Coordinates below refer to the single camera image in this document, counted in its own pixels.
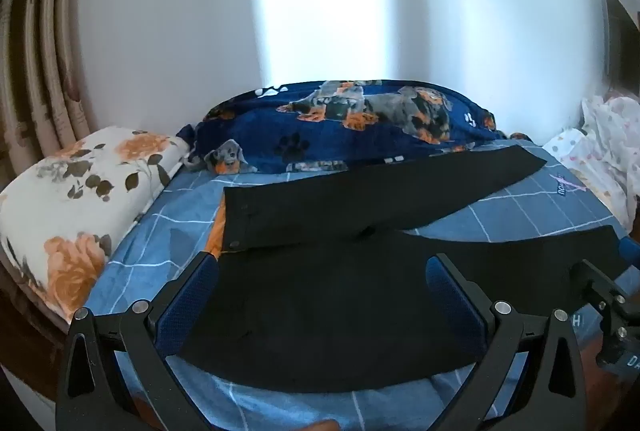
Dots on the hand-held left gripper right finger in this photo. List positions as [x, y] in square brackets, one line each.
[452, 306]

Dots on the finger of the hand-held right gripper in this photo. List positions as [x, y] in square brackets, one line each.
[595, 286]
[630, 247]

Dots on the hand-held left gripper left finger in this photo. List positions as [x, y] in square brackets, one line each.
[192, 306]

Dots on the black pants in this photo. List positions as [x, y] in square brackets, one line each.
[325, 311]

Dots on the blue checked bed sheet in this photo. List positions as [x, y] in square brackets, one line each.
[525, 216]

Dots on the white polka dot cloth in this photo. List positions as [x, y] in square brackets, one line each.
[610, 146]

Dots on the white floral pillow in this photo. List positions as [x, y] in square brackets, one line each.
[75, 211]

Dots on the navy dog print blanket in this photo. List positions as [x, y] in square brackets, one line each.
[310, 131]

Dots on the beige patterned curtain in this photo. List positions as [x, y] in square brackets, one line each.
[45, 76]

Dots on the dark wall frame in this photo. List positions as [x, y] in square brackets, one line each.
[622, 41]

